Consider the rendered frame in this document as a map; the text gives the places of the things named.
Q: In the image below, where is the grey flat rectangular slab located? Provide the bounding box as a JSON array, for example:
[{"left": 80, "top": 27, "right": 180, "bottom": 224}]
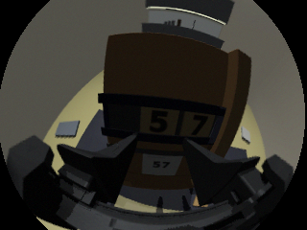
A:
[{"left": 55, "top": 120, "right": 80, "bottom": 137}]

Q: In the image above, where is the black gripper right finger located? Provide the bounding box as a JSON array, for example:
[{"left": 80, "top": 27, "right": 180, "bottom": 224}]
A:
[{"left": 181, "top": 138, "right": 260, "bottom": 207}]

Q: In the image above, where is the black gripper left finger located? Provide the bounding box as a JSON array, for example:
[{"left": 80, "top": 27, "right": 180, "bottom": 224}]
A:
[{"left": 57, "top": 133, "right": 138, "bottom": 204}]

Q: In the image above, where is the tan letter tile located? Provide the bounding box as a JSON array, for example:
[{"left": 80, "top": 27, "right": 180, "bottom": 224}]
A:
[
  {"left": 193, "top": 197, "right": 199, "bottom": 207},
  {"left": 179, "top": 111, "right": 216, "bottom": 137},
  {"left": 141, "top": 107, "right": 180, "bottom": 135}
]

